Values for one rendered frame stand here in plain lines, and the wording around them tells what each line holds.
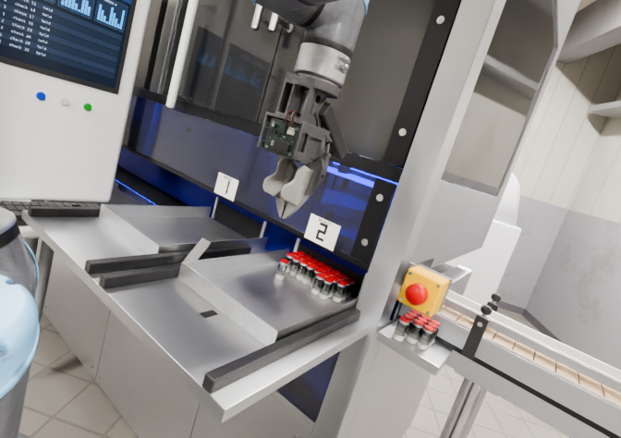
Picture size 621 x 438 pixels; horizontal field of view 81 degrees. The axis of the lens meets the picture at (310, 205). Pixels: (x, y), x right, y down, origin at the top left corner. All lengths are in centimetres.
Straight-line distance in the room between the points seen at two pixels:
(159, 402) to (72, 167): 80
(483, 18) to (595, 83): 423
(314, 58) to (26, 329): 43
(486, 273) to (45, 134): 336
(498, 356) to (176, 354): 61
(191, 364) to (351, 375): 41
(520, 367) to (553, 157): 403
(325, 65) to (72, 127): 96
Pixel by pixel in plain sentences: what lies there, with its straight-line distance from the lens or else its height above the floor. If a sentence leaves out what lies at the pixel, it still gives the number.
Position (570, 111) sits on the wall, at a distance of 485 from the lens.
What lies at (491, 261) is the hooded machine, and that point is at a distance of 370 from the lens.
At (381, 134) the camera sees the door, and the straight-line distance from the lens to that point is 80.
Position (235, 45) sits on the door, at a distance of 114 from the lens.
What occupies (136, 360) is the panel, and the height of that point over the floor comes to 32.
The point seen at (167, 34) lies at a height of 140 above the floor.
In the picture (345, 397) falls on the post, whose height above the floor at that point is 70.
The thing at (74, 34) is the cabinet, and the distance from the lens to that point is 131.
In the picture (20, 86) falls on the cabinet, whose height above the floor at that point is 112.
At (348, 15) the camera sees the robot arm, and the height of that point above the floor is 138.
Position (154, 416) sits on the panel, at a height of 22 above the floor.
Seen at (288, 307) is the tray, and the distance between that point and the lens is 76.
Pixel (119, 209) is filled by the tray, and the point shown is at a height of 90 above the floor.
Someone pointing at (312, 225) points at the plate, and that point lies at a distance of 85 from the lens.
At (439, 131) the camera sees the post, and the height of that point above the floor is 130.
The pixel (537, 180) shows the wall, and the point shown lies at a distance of 472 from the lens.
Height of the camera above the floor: 121
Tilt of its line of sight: 10 degrees down
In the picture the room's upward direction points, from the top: 17 degrees clockwise
